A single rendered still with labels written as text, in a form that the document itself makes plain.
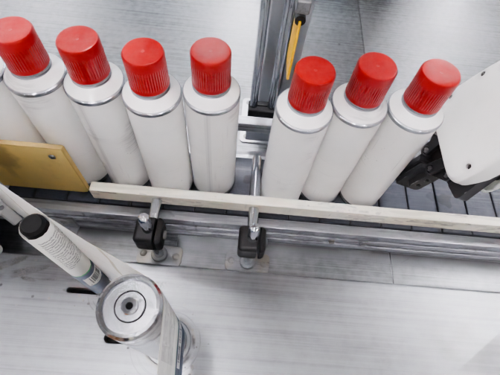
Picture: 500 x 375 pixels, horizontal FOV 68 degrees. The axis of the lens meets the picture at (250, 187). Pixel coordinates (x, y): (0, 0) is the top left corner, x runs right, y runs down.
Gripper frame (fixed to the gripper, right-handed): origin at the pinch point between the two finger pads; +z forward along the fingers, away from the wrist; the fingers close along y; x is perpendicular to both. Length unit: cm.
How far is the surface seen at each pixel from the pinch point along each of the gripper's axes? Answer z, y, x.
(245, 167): 12.7, -2.7, -16.1
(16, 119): 9.6, 1.4, -41.1
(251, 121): 4.9, -3.6, -18.8
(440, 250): 6.3, 5.4, 9.2
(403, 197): 5.6, -0.3, 3.4
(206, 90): -2.6, 1.3, -25.9
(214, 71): -4.9, 1.2, -26.0
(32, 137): 12.5, 1.3, -39.9
